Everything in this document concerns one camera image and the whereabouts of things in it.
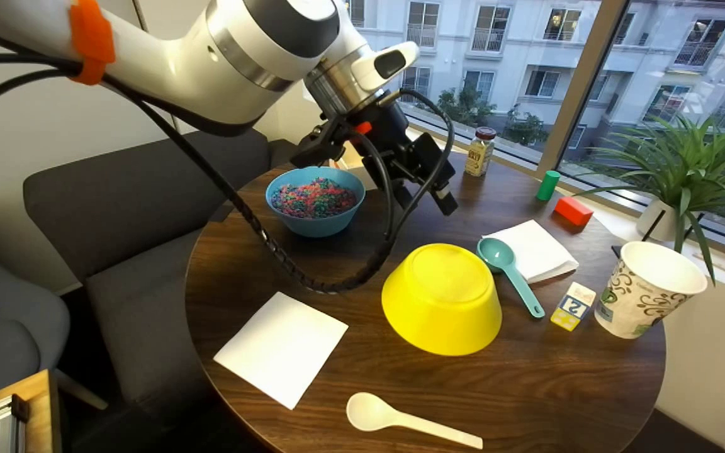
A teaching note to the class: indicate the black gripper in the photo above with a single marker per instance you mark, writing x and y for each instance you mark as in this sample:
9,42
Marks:
366,134

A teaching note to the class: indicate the yellow plastic bowl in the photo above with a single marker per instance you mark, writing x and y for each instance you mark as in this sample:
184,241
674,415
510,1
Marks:
442,303

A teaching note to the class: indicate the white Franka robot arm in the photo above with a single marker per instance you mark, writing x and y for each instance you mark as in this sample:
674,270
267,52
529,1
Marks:
212,67

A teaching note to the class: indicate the blue bowl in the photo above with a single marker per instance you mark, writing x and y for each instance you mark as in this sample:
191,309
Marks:
314,228

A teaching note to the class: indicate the colourful beads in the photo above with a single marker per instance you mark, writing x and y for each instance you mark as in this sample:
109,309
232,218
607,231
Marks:
316,199

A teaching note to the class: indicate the yellow labelled spice jar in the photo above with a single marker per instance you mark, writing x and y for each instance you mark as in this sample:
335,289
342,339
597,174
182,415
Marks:
481,155

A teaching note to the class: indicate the teal measuring scoop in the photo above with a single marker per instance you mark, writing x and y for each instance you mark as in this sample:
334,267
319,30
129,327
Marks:
496,254

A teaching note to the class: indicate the green block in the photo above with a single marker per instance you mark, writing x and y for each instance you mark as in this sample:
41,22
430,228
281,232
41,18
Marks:
551,188

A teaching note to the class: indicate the folded white napkin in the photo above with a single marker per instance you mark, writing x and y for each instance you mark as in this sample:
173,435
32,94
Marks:
542,254

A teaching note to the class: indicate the flat white square napkin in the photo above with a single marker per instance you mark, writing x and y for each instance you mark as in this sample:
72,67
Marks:
282,349

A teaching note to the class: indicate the red block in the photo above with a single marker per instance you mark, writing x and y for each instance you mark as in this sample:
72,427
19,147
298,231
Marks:
573,213

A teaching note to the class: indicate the dark grey sofa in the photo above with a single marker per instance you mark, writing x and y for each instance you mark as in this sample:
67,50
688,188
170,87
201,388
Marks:
126,235

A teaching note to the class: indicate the wooden spoon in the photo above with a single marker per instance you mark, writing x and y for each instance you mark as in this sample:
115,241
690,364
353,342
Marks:
371,415

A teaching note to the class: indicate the yellow white number block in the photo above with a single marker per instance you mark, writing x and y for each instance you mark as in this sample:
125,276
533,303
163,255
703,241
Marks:
573,306

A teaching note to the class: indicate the patterned paper cup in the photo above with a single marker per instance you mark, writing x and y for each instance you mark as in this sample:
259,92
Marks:
642,293

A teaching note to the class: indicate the green potted plant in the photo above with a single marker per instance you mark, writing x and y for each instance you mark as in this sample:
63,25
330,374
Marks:
699,167

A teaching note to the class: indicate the grey chair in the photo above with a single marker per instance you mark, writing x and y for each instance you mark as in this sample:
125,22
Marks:
1,310

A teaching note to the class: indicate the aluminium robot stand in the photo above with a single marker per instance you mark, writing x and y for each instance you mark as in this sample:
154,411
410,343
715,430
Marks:
12,418

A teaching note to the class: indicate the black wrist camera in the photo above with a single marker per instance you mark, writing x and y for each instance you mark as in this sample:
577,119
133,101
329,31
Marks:
439,178

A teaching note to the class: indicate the window with grey frame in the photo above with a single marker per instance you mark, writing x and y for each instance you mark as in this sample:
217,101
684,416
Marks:
586,84

